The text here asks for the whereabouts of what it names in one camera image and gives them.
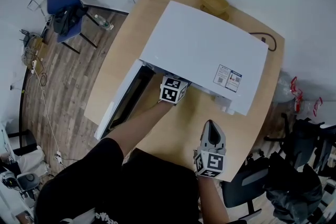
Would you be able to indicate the white microwave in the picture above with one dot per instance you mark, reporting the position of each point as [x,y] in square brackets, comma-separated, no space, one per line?
[204,44]

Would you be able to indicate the white wall box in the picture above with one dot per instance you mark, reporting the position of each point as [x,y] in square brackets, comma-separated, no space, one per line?
[36,1]

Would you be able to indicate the white power strip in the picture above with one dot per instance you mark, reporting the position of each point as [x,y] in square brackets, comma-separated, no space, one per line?
[58,157]
[34,66]

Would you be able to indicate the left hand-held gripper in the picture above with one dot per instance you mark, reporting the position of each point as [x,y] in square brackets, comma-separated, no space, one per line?
[170,91]

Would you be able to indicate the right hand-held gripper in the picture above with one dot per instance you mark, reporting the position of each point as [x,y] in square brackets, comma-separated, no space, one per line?
[211,162]

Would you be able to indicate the black jacket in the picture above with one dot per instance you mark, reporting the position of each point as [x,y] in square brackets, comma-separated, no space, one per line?
[291,189]

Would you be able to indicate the white and grey device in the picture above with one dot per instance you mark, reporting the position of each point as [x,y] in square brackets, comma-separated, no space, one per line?
[29,179]

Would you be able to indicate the person's black shirt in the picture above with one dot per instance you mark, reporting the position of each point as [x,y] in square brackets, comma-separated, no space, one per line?
[136,186]

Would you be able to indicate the black router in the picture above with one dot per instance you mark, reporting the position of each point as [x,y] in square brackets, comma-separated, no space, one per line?
[25,39]

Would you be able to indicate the brown cardboard box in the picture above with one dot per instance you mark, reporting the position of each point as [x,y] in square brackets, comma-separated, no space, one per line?
[40,40]

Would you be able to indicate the black round stool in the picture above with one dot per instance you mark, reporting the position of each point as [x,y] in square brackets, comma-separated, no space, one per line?
[26,141]

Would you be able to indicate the person's right forearm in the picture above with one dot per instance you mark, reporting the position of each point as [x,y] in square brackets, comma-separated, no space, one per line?
[211,199]

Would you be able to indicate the black bag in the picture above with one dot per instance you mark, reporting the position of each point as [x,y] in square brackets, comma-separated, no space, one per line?
[67,19]

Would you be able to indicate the person's left forearm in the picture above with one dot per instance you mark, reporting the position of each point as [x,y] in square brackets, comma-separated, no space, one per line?
[141,126]

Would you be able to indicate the clear plastic water bottle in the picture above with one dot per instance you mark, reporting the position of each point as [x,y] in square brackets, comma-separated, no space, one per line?
[103,22]

